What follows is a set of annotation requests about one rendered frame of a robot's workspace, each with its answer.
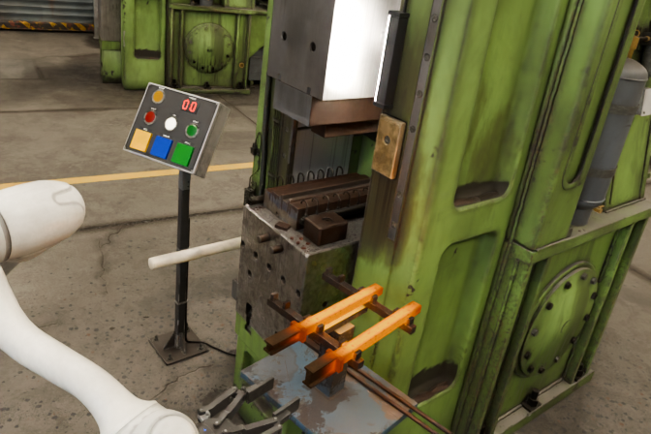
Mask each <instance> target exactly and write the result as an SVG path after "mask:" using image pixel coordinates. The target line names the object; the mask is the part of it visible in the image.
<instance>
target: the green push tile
mask: <svg viewBox="0 0 651 434"><path fill-rule="evenodd" d="M194 150H195V147H192V146H189V145H186V144H183V143H180V142H178V143H177V146H176V148H175V150H174V152H173V155H172V158H171V161H172V162H174V163H177V164H179V165H181V166H184V167H187V168H188V165H189V163H190V160H191V158H192V155H193V152H194Z"/></svg>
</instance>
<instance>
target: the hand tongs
mask: <svg viewBox="0 0 651 434"><path fill-rule="evenodd" d="M303 343H304V344H305V345H307V346H308V347H309V348H311V349H312V350H314V351H315V352H316V353H319V349H320V344H321V343H319V342H318V341H315V342H313V341H312V340H311V339H309V336H308V337H306V341H305V342H303ZM348 366H350V367H351V368H353V369H355V368H354V367H353V366H351V365H350V364H349V363H348ZM355 371H357V372H358V373H360V374H361V375H363V376H364V377H365V378H367V379H368V380H370V381H371V382H373V383H374V384H375V385H377V386H378V387H380V388H382V389H383V390H384V391H386V392H387V393H389V394H390V395H392V396H393V397H394V398H396V399H397V400H399V401H400V402H402V403H403V404H404V405H406V406H407V407H409V408H410V409H412V410H413V411H414V412H416V413H417V414H419V415H420V416H422V417H423V418H424V419H426V420H428V421H429V422H430V423H432V424H433V425H435V426H436V427H438V428H439V429H440V430H442V431H443V432H445V433H446V434H454V433H452V432H451V431H449V430H448V429H446V428H445V427H444V426H443V425H442V424H440V423H439V422H437V421H436V420H434V419H433V418H431V417H430V416H428V415H427V414H425V413H424V412H423V411H421V410H420V409H418V408H417V407H415V406H414V405H412V404H411V403H410V402H408V401H407V400H405V399H404V398H402V397H401V396H400V395H398V394H397V393H395V392H394V391H392V390H391V389H389V388H388V387H386V386H385V385H383V384H382V383H380V382H379V381H377V380H376V379H375V378H373V377H372V376H370V375H369V374H367V373H366V372H364V371H363V370H361V369H358V370H356V369H355ZM347 373H348V374H349V375H350V376H352V377H353V378H355V379H356V380H357V381H359V382H360V383H361V384H363V385H364V386H366V387H367V388H369V389H370V390H372V391H373V392H374V393H376V394H377V395H379V396H380V397H381V398H383V399H384V400H386V402H387V403H389V404H390V405H392V406H393V407H394V408H396V409H397V410H398V411H400V412H401V413H403V414H404V415H405V416H407V417H408V418H410V419H411V420H413V421H414V422H416V423H417V424H418V425H420V426H421V427H423V428H424V429H425V430H427V431H428V432H430V433H431V434H439V433H438V432H437V431H435V430H434V429H432V428H431V427H430V426H428V425H427V424H425V423H424V422H422V421H421V420H420V419H418V418H416V417H415V416H414V415H412V414H411V413H409V412H408V411H407V410H405V409H404V408H402V407H401V406H400V405H398V404H397V403H395V402H394V401H392V400H391V399H390V398H388V397H387V396H385V395H384V394H383V393H381V392H380V391H378V390H377V389H376V388H374V387H372V386H371V385H370V384H368V383H367V382H365V381H364V380H363V379H361V378H360V377H359V376H358V375H357V374H355V373H354V372H352V371H351V370H350V369H349V368H347Z"/></svg>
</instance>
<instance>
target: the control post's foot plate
mask: <svg viewBox="0 0 651 434"><path fill-rule="evenodd" d="M187 340H189V341H201V340H200V338H199V337H198V336H197V335H196V333H195V332H194V331H193V330H192V329H191V328H190V327H189V326H188V322H187ZM148 341H149V343H150V345H151V346H152V348H153V349H154V350H155V351H156V354H157V355H158V356H159V357H160V358H161V360H162V361H163V362H164V363H165V364H166V366H169V365H173V364H176V363H178V362H181V361H186V360H188V359H191V358H193V357H198V356H201V355H203V354H205V353H208V352H209V350H208V348H207V347H205V346H204V344H203V343H188V342H186V341H185V337H184V338H183V333H182V332H180V333H179V347H176V331H171V332H168V333H164V334H161V335H157V334H155V337H152V338H150V339H148Z"/></svg>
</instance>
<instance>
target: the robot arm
mask: <svg viewBox="0 0 651 434"><path fill-rule="evenodd" d="M84 217H85V204H84V201H83V198H82V196H81V194H80V193H79V191H78V190H77V189H76V188H75V187H73V186H72V185H69V184H68V183H66V182H61V181H55V180H38V181H33V182H28V183H23V184H19V185H16V186H13V187H9V188H6V189H2V190H0V349H1V350H2V351H3V352H5V353H6V354H7V355H8V356H9V357H11V358H12V359H14V360H15V361H16V362H18V363H20V364H21V365H23V366H24V367H26V368H28V369H29V370H31V371H33V372H35V373H36V374H38V375H40V376H41V377H43V378H45V379H47V380H48V381H50V382H52V383H53V384H55V385H57V386H58V387H60V388H63V389H64V390H66V391H68V392H69V393H70V394H71V395H73V396H74V397H76V398H77V399H78V400H79V401H80V402H81V403H82V404H83V405H84V406H85V407H86V408H87V409H88V410H89V412H90V413H91V414H92V416H93V417H94V419H95V420H96V421H97V423H98V426H99V428H100V434H238V433H239V434H282V427H283V426H282V424H283V423H284V422H285V421H287V420H288V419H289V418H290V415H291V414H292V413H294V412H295V411H296V410H298V408H299V401H300V398H299V397H298V396H297V397H295V398H294V399H293V400H291V401H290V402H288V403H287V404H285V405H284V406H282V407H281V408H279V409H278V410H276V411H275V412H273V413H272V418H267V419H264V420H261V421H257V422H254V423H250V424H247V425H243V424H240V425H238V426H236V425H234V424H233V423H232V422H231V419H232V418H233V417H234V415H235V414H236V413H237V411H238V410H239V409H240V407H241V406H242V405H243V403H244V402H245V400H246V403H247V404H249V403H251V402H253V401H254V400H256V399H257V398H259V397H260V396H262V395H264V394H265V393H267V392H268V391H270V390H271V389H273V384H274V377H273V376H270V377H269V378H267V379H266V380H264V381H262V382H261V383H259V384H257V385H256V384H254V385H251V386H250V387H248V388H246V387H241V389H237V387H232V388H230V389H229V390H228V391H226V392H225V393H224V394H222V395H221V396H220V397H218V398H217V399H215V400H214V401H213V402H211V403H210V404H209V405H207V406H205V407H202V408H199V409H198V422H201V423H199V424H197V425H195V424H194V423H193V422H192V421H191V420H190V419H189V418H188V417H187V416H185V415H184V414H182V413H180V412H177V411H175V410H170V409H166V408H165V407H163V406H162V405H160V404H159V403H158V402H157V401H156V400H154V401H146V400H141V399H138V398H136V397H135V396H134V395H133V394H132V393H131V392H130V391H129V390H127V389H125V388H124V387H123V386H122V385H121V384H120V383H119V382H118V381H117V380H116V379H114V378H113V377H112V376H111V375H110V373H108V372H107V371H106V370H104V369H103V368H101V367H100V366H98V365H97V364H95V363H94V362H92V361H91V360H89V359H87V358H86V357H84V356H82V355H80V354H78V353H77V352H75V351H74V350H72V349H70V348H69V347H67V346H65V345H64V344H62V343H60V342H59V341H57V340H55V339H54V338H52V337H51V336H49V335H47V334H46V333H44V332H43V331H41V330H40V329H39V328H37V327H36V326H35V325H34V324H33V323H32V322H31V321H30V320H29V319H28V318H27V316H26V315H25V314H24V312H23V311H22V309H21V307H20V306H19V304H18V302H17V300H16V297H15V295H14V293H13V291H12V289H11V287H10V285H9V283H8V280H7V278H6V276H7V275H8V274H9V273H10V272H11V271H12V270H13V269H14V268H15V267H16V266H17V265H18V264H19V263H23V262H27V261H30V260H32V259H34V258H36V257H37V256H39V255H41V254H42V253H44V252H45V251H46V250H48V249H50V248H52V247H54V246H55V245H57V244H59V243H60V242H61V241H62V240H64V239H66V238H68V237H70V236H71V235H72V234H73V233H74V232H75V231H76V230H77V229H78V228H79V227H80V226H81V224H82V223H83V220H84ZM230 403H231V404H230ZM229 404H230V405H229ZM228 405H229V406H228ZM227 406H228V408H227V409H226V410H224V411H223V412H222V413H221V415H220V416H219V417H218V418H212V417H214V416H215V415H216V414H218V413H219V412H220V411H221V410H223V409H224V408H225V407H227Z"/></svg>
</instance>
